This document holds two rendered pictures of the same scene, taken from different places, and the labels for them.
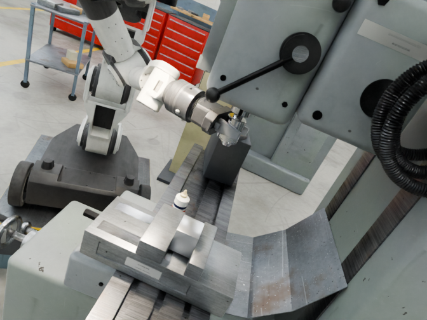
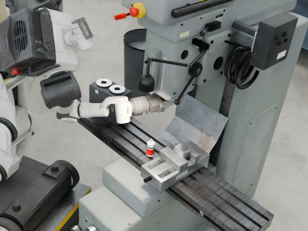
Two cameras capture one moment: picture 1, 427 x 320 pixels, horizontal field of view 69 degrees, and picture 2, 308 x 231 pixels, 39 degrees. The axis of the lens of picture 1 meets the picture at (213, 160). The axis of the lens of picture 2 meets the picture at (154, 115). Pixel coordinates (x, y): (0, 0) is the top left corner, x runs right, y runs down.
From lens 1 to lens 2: 172 cm
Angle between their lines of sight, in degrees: 42
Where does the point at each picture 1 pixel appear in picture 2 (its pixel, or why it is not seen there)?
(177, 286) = (193, 168)
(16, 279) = not seen: outside the picture
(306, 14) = (192, 57)
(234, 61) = (176, 86)
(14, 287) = not seen: outside the picture
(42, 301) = not seen: outside the picture
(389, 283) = (243, 109)
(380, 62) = (215, 55)
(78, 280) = (150, 209)
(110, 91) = (24, 129)
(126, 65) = (74, 110)
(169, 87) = (134, 107)
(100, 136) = (16, 162)
